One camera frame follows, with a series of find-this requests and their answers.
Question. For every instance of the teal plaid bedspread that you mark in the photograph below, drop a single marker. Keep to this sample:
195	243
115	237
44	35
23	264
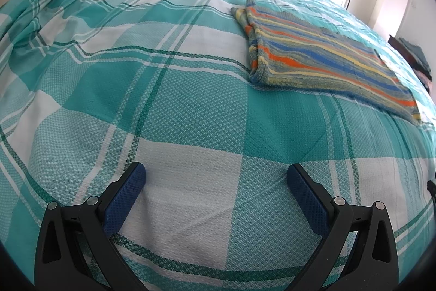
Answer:
170	107

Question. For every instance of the pile of folded clothes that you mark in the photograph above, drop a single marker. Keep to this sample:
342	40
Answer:
414	55

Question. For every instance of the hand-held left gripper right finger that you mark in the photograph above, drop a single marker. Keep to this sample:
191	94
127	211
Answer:
308	202

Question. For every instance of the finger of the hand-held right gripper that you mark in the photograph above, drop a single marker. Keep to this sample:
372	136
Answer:
432	189

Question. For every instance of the striped knit sweater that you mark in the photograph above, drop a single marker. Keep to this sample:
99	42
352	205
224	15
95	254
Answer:
306	55

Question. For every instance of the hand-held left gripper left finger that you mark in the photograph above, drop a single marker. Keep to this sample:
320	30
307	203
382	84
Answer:
124	199

